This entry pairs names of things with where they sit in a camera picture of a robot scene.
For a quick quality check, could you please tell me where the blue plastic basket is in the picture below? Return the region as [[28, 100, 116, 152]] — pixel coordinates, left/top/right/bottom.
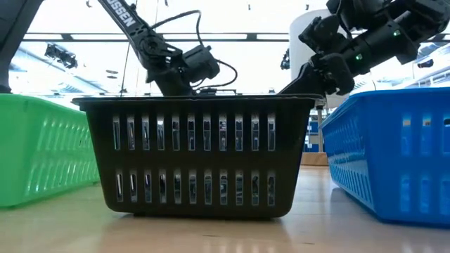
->
[[320, 86, 450, 226]]

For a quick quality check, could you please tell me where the black plastic basket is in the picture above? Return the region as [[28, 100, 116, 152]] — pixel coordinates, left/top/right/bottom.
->
[[72, 93, 324, 219]]

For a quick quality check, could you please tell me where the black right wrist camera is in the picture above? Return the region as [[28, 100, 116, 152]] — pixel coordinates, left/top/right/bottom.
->
[[298, 15, 349, 56]]

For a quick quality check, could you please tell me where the black overhead crossbar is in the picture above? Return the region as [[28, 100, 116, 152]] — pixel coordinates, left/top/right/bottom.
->
[[22, 32, 450, 43]]

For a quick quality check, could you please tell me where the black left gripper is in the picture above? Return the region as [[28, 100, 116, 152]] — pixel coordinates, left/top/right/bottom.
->
[[146, 66, 194, 96]]

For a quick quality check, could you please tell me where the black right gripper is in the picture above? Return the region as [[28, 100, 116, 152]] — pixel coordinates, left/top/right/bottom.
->
[[279, 34, 383, 96]]

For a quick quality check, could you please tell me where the thin hanging cord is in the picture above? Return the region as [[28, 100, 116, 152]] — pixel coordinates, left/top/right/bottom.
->
[[120, 41, 131, 96]]

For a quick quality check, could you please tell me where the small black background stand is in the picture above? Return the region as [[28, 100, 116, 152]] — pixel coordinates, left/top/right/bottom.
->
[[195, 86, 238, 96]]

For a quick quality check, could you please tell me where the green plastic basket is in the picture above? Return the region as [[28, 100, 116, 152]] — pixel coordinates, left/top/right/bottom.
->
[[0, 93, 101, 209]]

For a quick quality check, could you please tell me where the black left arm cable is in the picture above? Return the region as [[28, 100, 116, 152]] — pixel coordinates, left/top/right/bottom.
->
[[150, 9, 239, 91]]

